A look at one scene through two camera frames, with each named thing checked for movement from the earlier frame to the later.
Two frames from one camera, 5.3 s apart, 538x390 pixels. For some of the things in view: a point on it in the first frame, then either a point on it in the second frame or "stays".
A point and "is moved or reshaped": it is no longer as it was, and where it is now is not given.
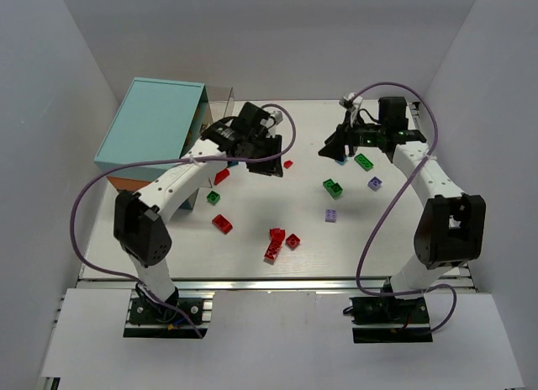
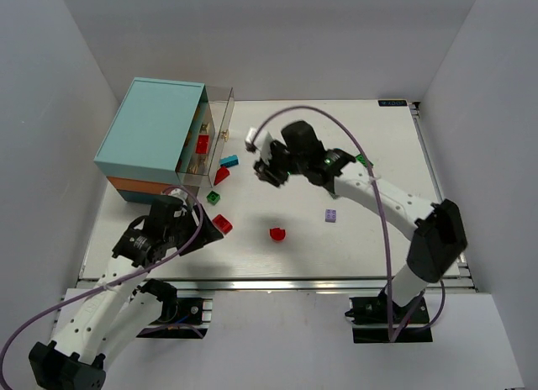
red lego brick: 222,223 stays
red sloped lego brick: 221,176 stays
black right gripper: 349,137 to 271,170
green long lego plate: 364,162 stays
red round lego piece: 276,234 stays
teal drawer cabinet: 160,121 stays
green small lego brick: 213,197 stays
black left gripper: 261,150 to 195,223
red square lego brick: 292,241 is moved or reshaped
